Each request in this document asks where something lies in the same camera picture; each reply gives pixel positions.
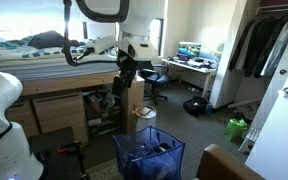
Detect grey sheeted mattress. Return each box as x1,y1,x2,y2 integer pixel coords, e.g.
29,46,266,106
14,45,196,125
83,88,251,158
0,53,121,83

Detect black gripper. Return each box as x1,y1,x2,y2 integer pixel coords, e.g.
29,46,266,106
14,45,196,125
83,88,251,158
111,59,142,100

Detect black duffel bag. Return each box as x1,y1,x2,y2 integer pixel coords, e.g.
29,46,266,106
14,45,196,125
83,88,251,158
182,96,214,118

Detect white hanging shirt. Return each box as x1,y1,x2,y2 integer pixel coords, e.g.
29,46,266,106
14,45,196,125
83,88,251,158
260,15,288,78

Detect tan square board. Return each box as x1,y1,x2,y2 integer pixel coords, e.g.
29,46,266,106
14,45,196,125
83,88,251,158
136,106,152,117

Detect blue black office chair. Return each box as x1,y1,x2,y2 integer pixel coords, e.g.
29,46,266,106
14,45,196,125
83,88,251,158
139,63,171,106

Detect white closet door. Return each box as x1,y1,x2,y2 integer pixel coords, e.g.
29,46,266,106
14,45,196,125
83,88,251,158
249,15,288,132

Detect black hanging coat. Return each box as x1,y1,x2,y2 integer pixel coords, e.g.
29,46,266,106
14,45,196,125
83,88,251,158
243,15,287,80

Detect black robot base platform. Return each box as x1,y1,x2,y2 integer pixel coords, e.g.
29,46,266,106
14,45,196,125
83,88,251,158
27,126,92,180

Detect computer monitor with landscape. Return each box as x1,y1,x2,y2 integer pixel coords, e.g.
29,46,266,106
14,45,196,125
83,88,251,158
177,41,203,58

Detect dark hanging jacket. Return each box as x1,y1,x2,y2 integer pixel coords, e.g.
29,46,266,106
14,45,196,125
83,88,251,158
228,18,262,73

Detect narrow bright window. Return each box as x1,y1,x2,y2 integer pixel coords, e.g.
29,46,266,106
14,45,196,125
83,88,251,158
149,17,165,57

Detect blue white patterned blanket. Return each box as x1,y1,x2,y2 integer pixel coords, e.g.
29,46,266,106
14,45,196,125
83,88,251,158
0,35,118,58

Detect wooden loft bed frame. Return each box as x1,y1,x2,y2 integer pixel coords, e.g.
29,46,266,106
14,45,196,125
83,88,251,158
19,70,146,135

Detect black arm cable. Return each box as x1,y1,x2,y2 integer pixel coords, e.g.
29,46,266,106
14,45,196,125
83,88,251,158
61,0,118,67

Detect white room door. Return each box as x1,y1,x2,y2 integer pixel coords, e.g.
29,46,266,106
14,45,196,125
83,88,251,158
245,46,288,180

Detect green shopping bag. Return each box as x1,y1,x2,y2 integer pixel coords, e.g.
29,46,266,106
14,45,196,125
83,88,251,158
224,118,249,143

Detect red black clamp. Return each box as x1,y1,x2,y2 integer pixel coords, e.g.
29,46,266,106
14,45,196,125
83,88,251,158
56,141,82,155

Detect light wooden dresser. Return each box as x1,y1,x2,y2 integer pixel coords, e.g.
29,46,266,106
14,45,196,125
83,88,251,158
5,92,90,146

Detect brown couch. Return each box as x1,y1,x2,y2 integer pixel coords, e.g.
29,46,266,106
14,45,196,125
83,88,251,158
193,143,266,180

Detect wide window with blind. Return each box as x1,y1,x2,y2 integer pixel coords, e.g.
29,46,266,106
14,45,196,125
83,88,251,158
0,13,89,42

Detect white wooden desk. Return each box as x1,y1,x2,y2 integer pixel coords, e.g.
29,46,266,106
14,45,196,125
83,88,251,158
161,57,218,98

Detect blue mesh laundry basket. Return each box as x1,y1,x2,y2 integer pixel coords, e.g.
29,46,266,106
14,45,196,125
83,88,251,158
112,125,186,180

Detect black cluttered storage shelf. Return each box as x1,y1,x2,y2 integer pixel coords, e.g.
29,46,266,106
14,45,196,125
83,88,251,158
82,89,124,136

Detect dark garment on bed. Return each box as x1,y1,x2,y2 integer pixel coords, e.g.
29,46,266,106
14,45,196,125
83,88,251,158
27,29,85,50

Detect blue clothes in basket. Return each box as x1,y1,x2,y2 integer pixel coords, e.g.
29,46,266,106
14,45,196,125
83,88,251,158
130,141,177,174

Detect white cylindrical trash can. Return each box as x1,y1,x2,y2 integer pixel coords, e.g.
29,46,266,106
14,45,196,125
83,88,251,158
132,104,158,133

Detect wide monitor with landscape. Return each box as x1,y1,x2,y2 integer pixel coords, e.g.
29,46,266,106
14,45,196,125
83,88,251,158
199,41,226,63

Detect beige patterned rug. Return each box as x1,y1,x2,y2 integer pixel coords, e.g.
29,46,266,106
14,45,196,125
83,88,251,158
85,158,122,180

